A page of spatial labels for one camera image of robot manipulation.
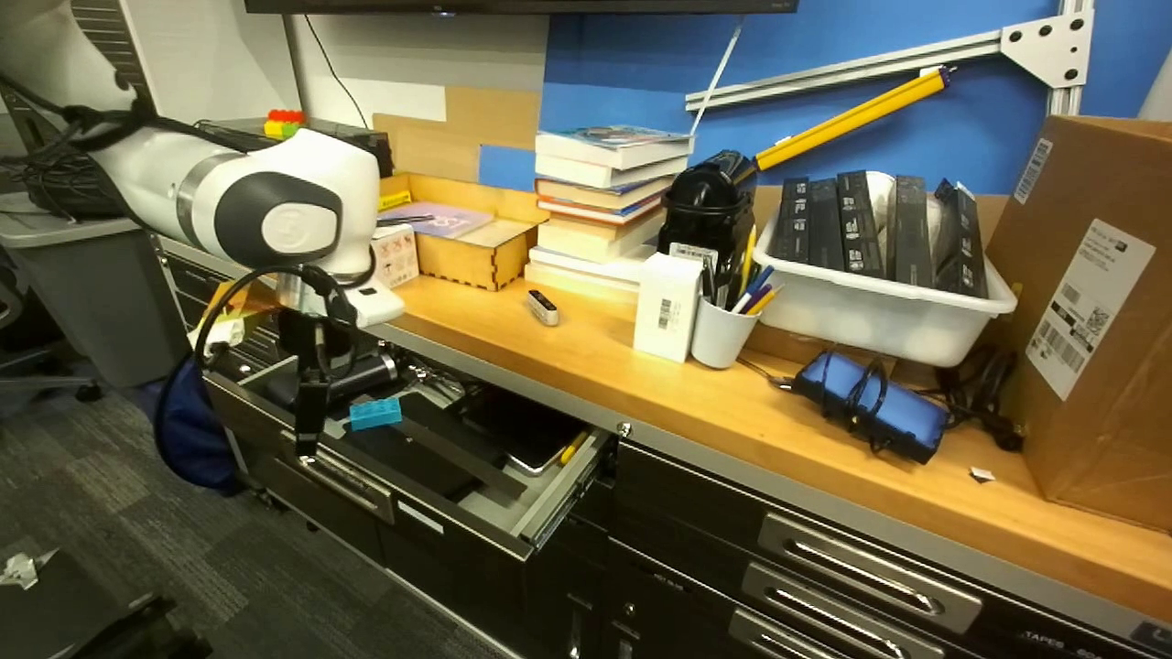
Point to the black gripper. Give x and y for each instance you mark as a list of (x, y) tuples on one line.
[(318, 350)]

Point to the small turquoise blue object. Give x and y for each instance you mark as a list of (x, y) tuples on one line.
[(375, 411)]

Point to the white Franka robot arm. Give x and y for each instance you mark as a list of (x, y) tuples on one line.
[(231, 196)]

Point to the open grey cabinet drawer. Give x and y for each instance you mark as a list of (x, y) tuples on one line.
[(464, 471)]

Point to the black drawer cabinet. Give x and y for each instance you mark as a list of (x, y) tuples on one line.
[(682, 572)]

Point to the dark blue bag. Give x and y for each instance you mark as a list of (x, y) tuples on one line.
[(191, 433)]

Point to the wooden tray box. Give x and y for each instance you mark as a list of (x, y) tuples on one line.
[(469, 250)]

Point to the purple booklet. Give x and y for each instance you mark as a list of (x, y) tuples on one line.
[(437, 222)]

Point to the small silver black gadget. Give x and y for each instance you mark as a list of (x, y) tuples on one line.
[(542, 311)]

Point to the yellow pencil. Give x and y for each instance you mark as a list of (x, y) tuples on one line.
[(572, 449)]

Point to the large flat white book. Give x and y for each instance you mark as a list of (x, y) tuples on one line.
[(581, 274)]

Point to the red yellow green block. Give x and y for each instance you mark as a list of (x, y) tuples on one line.
[(282, 121)]

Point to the white softcover book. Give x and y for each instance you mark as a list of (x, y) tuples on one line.
[(595, 231)]

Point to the crumpled white paper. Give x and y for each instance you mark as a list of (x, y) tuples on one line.
[(24, 571)]

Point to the thin book with red edge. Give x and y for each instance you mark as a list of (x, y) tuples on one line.
[(601, 196)]

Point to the thick white book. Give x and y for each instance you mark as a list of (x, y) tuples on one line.
[(611, 153)]

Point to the white cup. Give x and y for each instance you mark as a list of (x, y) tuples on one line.
[(724, 334)]

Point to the black label printer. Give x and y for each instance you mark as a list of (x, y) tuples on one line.
[(708, 208)]

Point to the pens bundle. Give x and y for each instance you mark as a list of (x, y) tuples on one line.
[(746, 286)]

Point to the black monitor edge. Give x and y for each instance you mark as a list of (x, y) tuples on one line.
[(525, 4)]

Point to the white plastic bin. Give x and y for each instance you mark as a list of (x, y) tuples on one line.
[(882, 313)]

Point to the black rectangular units in bin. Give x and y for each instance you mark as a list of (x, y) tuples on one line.
[(882, 224)]

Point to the yellow metal bar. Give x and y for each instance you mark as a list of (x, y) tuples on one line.
[(853, 118)]

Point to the tiny white scrap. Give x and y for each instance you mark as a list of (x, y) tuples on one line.
[(979, 475)]

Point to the white shipping label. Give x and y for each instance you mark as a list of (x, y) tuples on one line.
[(1086, 307)]

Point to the large cardboard box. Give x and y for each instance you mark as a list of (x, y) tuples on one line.
[(1099, 369)]

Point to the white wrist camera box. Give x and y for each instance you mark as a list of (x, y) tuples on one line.
[(373, 307)]

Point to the white switch box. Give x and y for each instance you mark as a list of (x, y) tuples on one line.
[(669, 311)]

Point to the white aluminium rail bracket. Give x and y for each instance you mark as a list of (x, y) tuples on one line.
[(910, 52)]

